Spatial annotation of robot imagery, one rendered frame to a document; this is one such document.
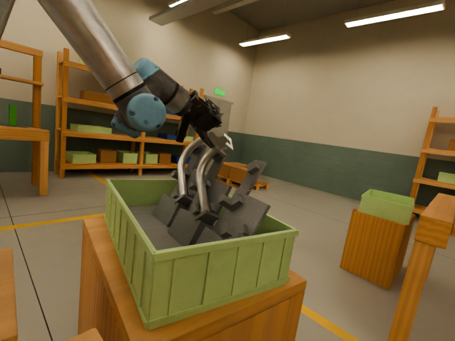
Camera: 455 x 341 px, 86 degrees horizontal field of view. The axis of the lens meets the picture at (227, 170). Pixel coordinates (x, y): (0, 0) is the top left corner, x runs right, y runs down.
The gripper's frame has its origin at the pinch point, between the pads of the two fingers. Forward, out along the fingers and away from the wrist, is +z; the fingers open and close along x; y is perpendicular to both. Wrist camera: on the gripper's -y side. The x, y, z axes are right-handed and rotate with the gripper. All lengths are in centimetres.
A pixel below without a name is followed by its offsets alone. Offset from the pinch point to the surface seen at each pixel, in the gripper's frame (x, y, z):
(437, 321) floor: -52, 16, 225
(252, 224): -31.7, 2.9, 3.9
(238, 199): -23.0, 0.6, 2.8
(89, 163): 275, -367, 73
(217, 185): -11.5, -8.4, 4.8
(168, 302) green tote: -49, -11, -13
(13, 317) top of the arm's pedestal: -50, -23, -35
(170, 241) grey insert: -27.9, -23.6, -2.4
